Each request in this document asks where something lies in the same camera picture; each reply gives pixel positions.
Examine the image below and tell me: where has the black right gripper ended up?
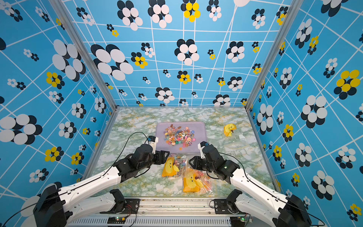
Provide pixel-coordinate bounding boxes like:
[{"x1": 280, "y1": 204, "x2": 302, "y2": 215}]
[{"x1": 188, "y1": 155, "x2": 216, "y2": 173}]

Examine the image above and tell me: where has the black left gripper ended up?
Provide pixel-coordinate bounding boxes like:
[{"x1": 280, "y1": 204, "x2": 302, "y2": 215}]
[{"x1": 139, "y1": 149, "x2": 172, "y2": 172}]

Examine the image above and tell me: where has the ziploc bag with yellow duck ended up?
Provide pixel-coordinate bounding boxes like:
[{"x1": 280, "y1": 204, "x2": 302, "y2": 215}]
[{"x1": 224, "y1": 124, "x2": 246, "y2": 142}]

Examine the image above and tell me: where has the pile of colourful candies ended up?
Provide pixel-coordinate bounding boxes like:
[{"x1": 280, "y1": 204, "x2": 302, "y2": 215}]
[{"x1": 164, "y1": 124, "x2": 196, "y2": 150}]

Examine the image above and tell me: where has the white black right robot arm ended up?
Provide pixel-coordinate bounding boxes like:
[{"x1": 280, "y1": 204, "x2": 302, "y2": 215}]
[{"x1": 189, "y1": 141, "x2": 312, "y2": 227}]

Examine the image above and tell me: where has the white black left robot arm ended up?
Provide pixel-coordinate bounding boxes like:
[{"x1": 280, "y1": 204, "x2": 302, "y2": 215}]
[{"x1": 22, "y1": 142, "x2": 170, "y2": 227}]

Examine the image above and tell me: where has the ziploc bag of candies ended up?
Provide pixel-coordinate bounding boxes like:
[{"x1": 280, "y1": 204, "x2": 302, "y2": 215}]
[{"x1": 182, "y1": 167, "x2": 215, "y2": 196}]

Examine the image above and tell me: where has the lilac plastic tray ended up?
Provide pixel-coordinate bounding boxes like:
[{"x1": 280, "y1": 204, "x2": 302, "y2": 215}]
[{"x1": 156, "y1": 122, "x2": 207, "y2": 155}]

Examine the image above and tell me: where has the right green circuit board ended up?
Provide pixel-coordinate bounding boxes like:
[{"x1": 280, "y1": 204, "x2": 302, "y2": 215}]
[{"x1": 230, "y1": 217, "x2": 250, "y2": 227}]

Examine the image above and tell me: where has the green circuit board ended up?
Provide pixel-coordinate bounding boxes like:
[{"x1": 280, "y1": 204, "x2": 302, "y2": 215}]
[
  {"x1": 230, "y1": 217, "x2": 250, "y2": 227},
  {"x1": 107, "y1": 216, "x2": 126, "y2": 225}
]

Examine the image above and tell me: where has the left green circuit board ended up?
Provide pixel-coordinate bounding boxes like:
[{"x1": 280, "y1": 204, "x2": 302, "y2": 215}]
[{"x1": 107, "y1": 216, "x2": 126, "y2": 225}]

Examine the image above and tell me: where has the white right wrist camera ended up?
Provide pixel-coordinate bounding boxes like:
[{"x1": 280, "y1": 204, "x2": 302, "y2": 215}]
[{"x1": 198, "y1": 141, "x2": 209, "y2": 159}]

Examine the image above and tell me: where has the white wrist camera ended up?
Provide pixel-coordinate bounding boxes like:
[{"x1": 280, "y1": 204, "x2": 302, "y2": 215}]
[
  {"x1": 198, "y1": 141, "x2": 209, "y2": 159},
  {"x1": 147, "y1": 136, "x2": 158, "y2": 154}
]

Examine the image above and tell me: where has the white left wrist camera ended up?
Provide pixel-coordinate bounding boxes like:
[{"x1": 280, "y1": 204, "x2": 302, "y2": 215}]
[{"x1": 147, "y1": 136, "x2": 158, "y2": 154}]

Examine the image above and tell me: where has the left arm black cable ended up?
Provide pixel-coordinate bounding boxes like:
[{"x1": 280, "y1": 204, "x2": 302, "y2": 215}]
[{"x1": 0, "y1": 131, "x2": 151, "y2": 227}]

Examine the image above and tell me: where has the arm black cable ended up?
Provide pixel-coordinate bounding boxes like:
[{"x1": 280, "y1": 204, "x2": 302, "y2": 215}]
[
  {"x1": 206, "y1": 151, "x2": 327, "y2": 227},
  {"x1": 0, "y1": 131, "x2": 151, "y2": 227}
]

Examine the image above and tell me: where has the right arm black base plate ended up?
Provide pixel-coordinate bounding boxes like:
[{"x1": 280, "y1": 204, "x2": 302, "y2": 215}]
[{"x1": 209, "y1": 199, "x2": 249, "y2": 216}]

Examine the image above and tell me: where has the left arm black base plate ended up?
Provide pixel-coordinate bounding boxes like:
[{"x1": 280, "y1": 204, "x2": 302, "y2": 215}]
[{"x1": 100, "y1": 199, "x2": 141, "y2": 214}]

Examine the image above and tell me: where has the aluminium front rail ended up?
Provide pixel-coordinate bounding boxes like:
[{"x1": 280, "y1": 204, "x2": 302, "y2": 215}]
[{"x1": 53, "y1": 197, "x2": 301, "y2": 227}]

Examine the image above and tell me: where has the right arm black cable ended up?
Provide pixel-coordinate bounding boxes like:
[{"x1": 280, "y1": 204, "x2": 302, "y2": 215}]
[{"x1": 206, "y1": 151, "x2": 327, "y2": 227}]

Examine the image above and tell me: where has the aluminium corner post left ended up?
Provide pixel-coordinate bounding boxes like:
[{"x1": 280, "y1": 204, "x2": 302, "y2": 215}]
[{"x1": 50, "y1": 1, "x2": 117, "y2": 111}]

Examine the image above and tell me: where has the aluminium corner post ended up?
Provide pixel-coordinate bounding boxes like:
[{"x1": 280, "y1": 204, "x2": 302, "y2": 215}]
[
  {"x1": 245, "y1": 0, "x2": 303, "y2": 111},
  {"x1": 50, "y1": 1, "x2": 117, "y2": 111}
]

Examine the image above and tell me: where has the aluminium corner post right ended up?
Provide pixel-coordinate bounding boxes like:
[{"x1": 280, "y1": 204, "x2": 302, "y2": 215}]
[{"x1": 245, "y1": 0, "x2": 303, "y2": 111}]

